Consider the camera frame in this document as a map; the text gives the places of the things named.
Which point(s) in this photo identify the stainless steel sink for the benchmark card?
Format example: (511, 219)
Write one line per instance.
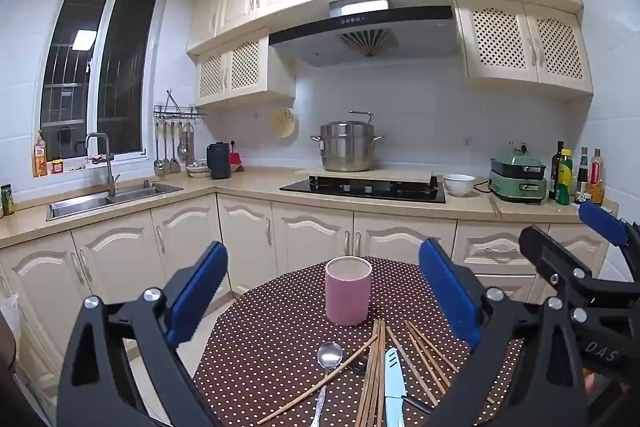
(85, 207)

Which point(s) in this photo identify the wide cream lattice cabinet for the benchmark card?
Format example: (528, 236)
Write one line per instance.
(500, 37)

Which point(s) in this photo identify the metal spoon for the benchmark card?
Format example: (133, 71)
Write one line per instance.
(183, 150)
(330, 354)

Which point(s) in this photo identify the thin wooden chopstick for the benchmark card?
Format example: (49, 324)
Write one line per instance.
(496, 206)
(493, 207)

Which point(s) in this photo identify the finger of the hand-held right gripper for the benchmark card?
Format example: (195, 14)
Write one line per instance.
(602, 222)
(550, 257)

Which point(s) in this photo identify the light blue knife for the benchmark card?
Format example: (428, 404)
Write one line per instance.
(394, 382)

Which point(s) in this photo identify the stainless steel steamer pot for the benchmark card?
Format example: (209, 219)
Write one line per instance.
(347, 152)

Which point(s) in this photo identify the range hood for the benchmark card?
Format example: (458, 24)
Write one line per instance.
(320, 42)

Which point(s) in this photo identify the hanging metal ladle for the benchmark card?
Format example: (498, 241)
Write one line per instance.
(158, 164)

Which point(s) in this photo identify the small cream lattice cabinet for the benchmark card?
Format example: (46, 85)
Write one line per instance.
(245, 67)

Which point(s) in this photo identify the stacked white dishes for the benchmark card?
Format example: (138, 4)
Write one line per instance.
(199, 171)

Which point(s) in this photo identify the round yellow wall plate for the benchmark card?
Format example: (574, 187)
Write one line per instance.
(282, 122)

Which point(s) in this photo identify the black gas cooktop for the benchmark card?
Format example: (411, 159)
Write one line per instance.
(350, 192)

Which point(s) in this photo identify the beige countertop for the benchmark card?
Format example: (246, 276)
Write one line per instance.
(250, 184)

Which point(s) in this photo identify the green bottle yellow cap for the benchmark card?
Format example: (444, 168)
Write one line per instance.
(564, 182)

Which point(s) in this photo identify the black kettle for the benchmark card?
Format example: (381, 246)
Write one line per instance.
(219, 164)

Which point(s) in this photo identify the red-capped orange bottle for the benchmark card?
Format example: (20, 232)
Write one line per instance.
(596, 172)

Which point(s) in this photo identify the kitchen window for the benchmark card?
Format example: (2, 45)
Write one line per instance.
(125, 67)

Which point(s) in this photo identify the pink cup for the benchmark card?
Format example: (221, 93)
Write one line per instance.
(347, 302)

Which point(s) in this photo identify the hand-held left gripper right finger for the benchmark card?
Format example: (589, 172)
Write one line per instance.
(447, 292)

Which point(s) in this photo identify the white bowl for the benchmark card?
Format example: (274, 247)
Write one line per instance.
(459, 186)

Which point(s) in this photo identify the dark olive oil bottle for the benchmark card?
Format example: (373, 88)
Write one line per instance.
(556, 177)

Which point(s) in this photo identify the green jar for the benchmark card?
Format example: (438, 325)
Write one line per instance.
(6, 202)

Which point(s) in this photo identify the small red jar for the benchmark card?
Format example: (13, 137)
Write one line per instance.
(57, 167)

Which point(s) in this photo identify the brown polka dot tablecloth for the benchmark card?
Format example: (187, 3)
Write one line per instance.
(280, 332)

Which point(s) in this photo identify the hanging metal spoon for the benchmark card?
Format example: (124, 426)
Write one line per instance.
(183, 150)

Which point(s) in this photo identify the wall utensil rack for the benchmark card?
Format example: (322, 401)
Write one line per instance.
(175, 111)

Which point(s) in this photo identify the hanging metal kitchen utensil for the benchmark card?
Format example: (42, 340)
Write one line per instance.
(190, 147)
(167, 165)

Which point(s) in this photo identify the dark sauce bottle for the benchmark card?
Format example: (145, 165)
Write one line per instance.
(581, 179)

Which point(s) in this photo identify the red container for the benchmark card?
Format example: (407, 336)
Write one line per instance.
(236, 158)

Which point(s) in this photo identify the metal faucet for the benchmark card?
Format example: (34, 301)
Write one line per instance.
(110, 177)

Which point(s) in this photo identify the green electric cooker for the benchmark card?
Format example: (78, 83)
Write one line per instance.
(517, 187)

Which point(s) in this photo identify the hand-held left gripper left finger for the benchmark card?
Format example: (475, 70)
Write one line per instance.
(200, 292)

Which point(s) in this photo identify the hanging metal spatula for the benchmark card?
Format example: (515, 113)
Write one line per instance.
(175, 166)

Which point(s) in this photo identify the bunch of wooden chopsticks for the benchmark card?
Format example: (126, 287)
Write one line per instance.
(374, 382)

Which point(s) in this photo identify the white plastic bag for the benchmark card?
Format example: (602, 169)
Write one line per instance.
(9, 317)

